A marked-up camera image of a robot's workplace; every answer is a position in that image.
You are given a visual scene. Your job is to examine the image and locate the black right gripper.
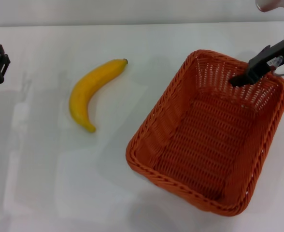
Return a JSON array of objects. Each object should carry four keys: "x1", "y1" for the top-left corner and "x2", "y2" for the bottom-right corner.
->
[{"x1": 229, "y1": 39, "x2": 284, "y2": 87}]

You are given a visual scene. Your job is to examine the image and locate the orange woven plastic basket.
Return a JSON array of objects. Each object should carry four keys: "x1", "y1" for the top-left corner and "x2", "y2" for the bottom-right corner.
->
[{"x1": 126, "y1": 49, "x2": 284, "y2": 217}]

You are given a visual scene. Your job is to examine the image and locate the yellow banana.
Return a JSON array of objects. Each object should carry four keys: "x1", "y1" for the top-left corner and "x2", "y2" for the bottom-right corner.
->
[{"x1": 69, "y1": 58, "x2": 128, "y2": 133}]

